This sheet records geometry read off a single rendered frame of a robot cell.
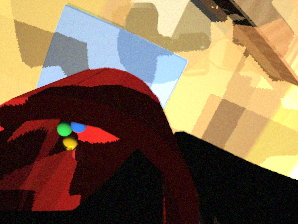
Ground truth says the green marble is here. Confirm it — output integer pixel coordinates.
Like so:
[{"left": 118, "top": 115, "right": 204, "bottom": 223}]
[{"left": 57, "top": 120, "right": 73, "bottom": 136}]

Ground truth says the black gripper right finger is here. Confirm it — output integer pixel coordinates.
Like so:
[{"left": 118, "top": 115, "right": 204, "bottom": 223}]
[{"left": 174, "top": 131, "right": 298, "bottom": 224}]

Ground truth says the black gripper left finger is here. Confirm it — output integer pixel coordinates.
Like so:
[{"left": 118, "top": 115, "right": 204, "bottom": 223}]
[{"left": 0, "top": 148, "right": 164, "bottom": 224}]

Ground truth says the yellow marble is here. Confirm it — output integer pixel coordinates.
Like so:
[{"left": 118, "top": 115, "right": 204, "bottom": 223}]
[{"left": 63, "top": 136, "right": 78, "bottom": 151}]

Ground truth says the red cup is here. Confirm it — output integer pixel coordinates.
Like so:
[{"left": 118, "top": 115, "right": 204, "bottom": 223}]
[{"left": 0, "top": 67, "right": 200, "bottom": 224}]

